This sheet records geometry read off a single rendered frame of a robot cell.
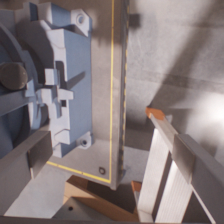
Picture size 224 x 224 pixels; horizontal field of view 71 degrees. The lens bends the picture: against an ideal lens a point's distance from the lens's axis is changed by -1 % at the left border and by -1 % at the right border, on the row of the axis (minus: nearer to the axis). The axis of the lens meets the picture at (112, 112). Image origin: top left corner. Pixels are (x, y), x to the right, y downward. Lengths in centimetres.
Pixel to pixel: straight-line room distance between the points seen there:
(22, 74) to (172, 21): 75
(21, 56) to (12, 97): 12
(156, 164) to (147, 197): 21
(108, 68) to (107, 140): 29
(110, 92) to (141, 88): 35
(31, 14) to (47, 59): 15
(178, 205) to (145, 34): 79
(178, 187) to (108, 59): 50
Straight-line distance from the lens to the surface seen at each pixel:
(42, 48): 58
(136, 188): 114
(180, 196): 64
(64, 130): 56
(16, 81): 38
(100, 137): 69
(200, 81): 91
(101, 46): 63
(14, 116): 46
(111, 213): 121
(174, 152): 17
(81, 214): 123
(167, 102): 93
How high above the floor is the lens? 91
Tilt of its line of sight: 63 degrees down
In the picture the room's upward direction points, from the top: 121 degrees counter-clockwise
